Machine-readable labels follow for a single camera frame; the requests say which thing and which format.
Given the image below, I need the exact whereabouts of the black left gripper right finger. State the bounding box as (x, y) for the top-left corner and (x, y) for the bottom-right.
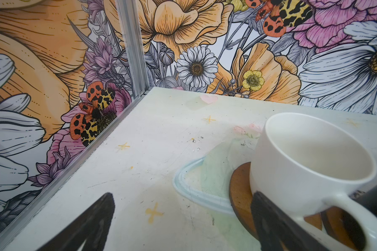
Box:
(250, 191), (328, 251)

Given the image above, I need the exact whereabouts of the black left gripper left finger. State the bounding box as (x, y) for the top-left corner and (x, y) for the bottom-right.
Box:
(39, 192), (115, 251)

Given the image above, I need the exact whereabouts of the plain brown wooden coaster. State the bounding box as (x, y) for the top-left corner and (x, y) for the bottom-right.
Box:
(228, 161), (324, 242)

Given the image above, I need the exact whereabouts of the white speckled mug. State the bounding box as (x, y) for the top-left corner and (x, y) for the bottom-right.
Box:
(249, 113), (377, 251)

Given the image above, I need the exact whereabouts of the dark wooden scratched coaster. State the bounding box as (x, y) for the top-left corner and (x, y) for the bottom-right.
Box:
(320, 202), (366, 251)

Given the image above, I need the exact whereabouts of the aluminium left corner post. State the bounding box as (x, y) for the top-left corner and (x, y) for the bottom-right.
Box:
(115, 0), (149, 98)

